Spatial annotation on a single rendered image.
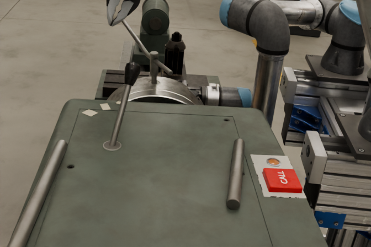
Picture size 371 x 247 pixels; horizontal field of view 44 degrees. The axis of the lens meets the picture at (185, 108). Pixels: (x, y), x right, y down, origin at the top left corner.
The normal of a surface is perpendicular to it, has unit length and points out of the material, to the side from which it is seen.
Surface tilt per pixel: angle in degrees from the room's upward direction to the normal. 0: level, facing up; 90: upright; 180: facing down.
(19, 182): 0
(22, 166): 0
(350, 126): 0
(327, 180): 90
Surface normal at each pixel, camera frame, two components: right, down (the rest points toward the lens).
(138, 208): 0.09, -0.89
